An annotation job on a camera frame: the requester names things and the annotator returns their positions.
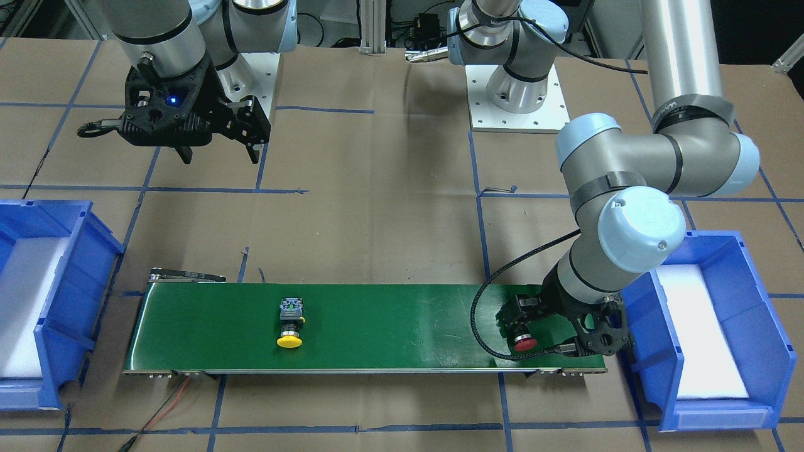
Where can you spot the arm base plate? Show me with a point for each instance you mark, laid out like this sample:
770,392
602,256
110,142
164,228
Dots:
252,74
499,103

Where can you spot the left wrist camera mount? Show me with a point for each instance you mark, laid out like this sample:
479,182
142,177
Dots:
601,328

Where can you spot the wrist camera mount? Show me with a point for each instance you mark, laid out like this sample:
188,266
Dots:
601,328
166,112

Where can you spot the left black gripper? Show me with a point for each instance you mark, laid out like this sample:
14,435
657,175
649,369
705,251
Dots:
548,295

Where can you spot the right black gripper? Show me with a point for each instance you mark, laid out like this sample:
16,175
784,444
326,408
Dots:
214,90

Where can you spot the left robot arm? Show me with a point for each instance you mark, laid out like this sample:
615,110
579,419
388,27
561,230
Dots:
620,185

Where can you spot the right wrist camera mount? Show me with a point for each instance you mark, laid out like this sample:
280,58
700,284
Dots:
166,112

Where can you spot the blue plastic bin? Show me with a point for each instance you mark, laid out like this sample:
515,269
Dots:
64,330
759,344

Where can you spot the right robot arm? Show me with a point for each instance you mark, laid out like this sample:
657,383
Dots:
175,35

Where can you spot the red push button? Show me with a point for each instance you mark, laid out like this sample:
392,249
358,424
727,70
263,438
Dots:
522,338

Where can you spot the aluminium frame post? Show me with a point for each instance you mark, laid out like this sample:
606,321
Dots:
372,24

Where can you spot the white foam pad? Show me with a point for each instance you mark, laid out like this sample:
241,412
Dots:
709,369
26,281

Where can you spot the yellow push button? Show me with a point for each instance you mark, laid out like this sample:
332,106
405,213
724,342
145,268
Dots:
292,320

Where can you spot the green conveyor belt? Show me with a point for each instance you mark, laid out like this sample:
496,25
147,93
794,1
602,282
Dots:
226,328

